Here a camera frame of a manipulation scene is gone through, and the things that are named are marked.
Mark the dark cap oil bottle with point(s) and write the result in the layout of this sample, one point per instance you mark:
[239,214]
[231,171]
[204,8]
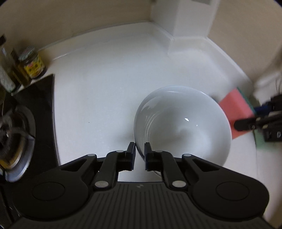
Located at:
[19,72]

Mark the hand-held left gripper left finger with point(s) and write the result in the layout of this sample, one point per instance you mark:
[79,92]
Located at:
[131,155]

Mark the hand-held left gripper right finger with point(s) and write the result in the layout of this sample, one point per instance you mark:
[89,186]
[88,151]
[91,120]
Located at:
[149,156]

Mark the gas stove burner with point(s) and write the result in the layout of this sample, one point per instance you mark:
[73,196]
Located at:
[15,143]

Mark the green cleaning cloth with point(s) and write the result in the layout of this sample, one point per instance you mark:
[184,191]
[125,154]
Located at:
[259,141]

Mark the pink and green sponge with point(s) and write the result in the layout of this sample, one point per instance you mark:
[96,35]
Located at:
[236,107]

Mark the yellow label sauce jar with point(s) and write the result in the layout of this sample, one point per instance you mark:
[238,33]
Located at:
[33,65]

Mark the black glass cooktop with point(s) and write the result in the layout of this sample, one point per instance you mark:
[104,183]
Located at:
[44,123]

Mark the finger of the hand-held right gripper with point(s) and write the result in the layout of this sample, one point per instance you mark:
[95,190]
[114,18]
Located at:
[246,124]
[262,109]

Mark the yellow cap clear bottle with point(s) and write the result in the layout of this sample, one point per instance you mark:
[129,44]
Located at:
[5,70]

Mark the white patterned ceramic bowl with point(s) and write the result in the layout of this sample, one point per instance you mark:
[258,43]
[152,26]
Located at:
[182,125]

